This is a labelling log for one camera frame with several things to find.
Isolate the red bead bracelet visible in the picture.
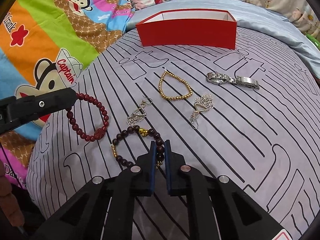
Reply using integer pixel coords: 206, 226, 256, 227
66, 93, 110, 143

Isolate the dark brown bead bracelet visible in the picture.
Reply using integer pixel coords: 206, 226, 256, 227
111, 125, 166, 170

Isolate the gold bead bracelet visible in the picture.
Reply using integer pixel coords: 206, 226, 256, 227
158, 70, 194, 101

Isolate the silver metal wristwatch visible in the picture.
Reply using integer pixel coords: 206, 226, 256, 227
206, 72, 260, 89

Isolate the red cardboard jewelry box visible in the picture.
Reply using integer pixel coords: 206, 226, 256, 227
136, 8, 237, 50

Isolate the person left hand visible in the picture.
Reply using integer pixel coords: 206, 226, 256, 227
0, 161, 24, 227

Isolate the colorful monkey cartoon quilt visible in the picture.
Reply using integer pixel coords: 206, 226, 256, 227
0, 0, 136, 190

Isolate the grey striped bed sheet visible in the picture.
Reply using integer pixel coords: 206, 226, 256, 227
26, 28, 319, 239

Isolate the green object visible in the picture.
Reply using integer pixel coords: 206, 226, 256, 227
306, 34, 320, 50

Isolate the light blue pillow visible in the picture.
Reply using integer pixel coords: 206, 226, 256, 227
126, 0, 320, 78

